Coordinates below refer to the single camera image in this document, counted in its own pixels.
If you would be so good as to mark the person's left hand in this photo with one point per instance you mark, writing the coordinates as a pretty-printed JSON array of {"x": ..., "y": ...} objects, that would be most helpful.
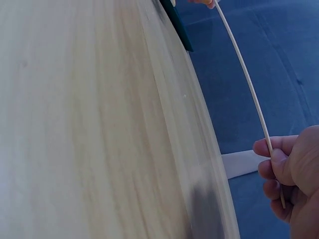
[{"x": 210, "y": 3}]

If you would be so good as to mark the person's right hand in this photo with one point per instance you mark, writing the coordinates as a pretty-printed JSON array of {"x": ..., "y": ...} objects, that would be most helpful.
[{"x": 305, "y": 171}]

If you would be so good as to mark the person's left fingers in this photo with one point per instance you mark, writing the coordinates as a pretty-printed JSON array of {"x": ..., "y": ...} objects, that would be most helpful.
[{"x": 210, "y": 3}]

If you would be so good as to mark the person's right thumb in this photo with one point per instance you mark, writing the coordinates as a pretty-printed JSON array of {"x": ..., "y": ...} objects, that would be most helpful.
[{"x": 281, "y": 166}]

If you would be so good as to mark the thin light wooden stick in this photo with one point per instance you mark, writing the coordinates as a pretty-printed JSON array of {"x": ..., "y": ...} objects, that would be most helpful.
[{"x": 250, "y": 82}]

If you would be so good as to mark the white flat strip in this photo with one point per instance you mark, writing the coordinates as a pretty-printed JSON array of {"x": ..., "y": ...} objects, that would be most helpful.
[{"x": 241, "y": 163}]

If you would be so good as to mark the dark green mat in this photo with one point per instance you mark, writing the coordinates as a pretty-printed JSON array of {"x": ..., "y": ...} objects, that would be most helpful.
[{"x": 179, "y": 28}]

